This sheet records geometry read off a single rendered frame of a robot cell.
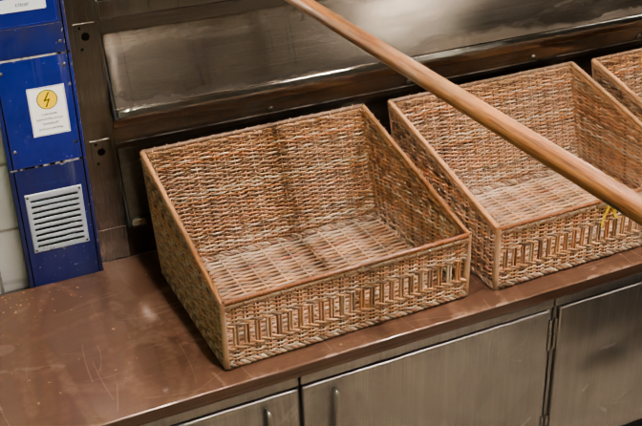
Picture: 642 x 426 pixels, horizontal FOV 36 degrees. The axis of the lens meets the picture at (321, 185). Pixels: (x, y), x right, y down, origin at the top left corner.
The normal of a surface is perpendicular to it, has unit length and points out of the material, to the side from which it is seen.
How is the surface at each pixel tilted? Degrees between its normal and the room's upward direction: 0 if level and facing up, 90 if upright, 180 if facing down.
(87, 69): 90
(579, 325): 90
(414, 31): 70
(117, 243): 90
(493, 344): 90
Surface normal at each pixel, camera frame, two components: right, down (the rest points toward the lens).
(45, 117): 0.42, 0.40
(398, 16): 0.38, 0.07
